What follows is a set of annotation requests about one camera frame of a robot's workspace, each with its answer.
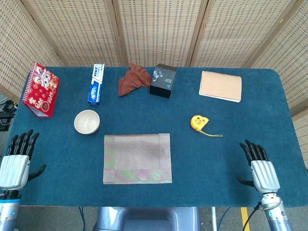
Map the black equipment with cables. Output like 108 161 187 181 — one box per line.
0 100 18 132

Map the blue cable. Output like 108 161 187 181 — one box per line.
78 206 85 231
218 206 231 231

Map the grey blue robot torso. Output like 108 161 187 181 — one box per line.
96 206 200 231

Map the grey woven placemat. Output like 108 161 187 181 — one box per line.
103 133 173 185

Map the woven bamboo folding screen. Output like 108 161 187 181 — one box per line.
0 0 308 169

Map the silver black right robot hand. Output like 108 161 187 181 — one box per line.
236 139 282 193

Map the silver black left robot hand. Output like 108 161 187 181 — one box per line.
0 129 47 191

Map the brown crumpled cloth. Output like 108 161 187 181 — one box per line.
118 63 152 97

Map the cream ceramic bowl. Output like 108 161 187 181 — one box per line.
74 109 101 135

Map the red desk calendar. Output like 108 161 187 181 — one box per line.
22 62 60 119

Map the black cardboard box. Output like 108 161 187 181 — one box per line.
149 63 178 100

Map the kraft spiral notebook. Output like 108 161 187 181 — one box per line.
198 70 243 103

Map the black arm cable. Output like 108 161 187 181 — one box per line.
243 203 263 231

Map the blue white toothpaste box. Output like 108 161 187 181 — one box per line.
87 63 105 106

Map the yellow tape measure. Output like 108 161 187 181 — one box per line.
190 115 223 138

